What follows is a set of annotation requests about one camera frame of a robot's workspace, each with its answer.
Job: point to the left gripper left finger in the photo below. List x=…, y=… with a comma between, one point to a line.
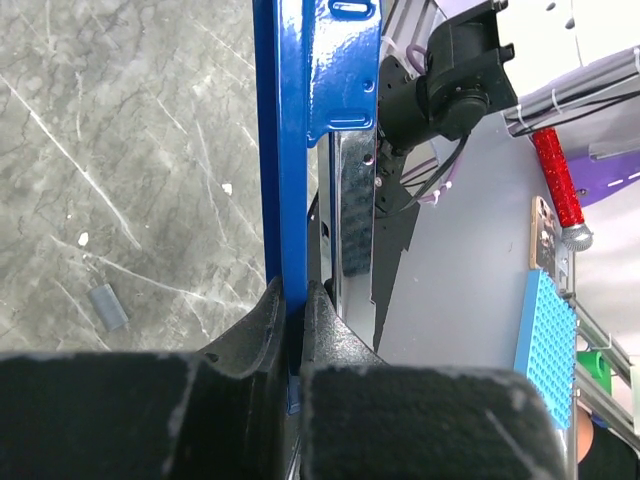
x=218, y=413

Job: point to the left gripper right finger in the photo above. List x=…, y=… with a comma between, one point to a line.
x=362, y=418

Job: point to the grey staple strip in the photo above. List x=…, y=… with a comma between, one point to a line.
x=108, y=307

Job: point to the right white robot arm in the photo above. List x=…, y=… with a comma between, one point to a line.
x=541, y=64

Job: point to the blue perforated tray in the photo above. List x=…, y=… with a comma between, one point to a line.
x=545, y=352

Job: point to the green plastic part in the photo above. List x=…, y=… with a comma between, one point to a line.
x=598, y=368

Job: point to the gold smartphone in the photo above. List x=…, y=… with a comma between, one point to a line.
x=547, y=250

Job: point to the red glitter microphone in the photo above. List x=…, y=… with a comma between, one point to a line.
x=576, y=235

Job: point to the aluminium extrusion rail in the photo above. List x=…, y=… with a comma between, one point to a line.
x=594, y=109

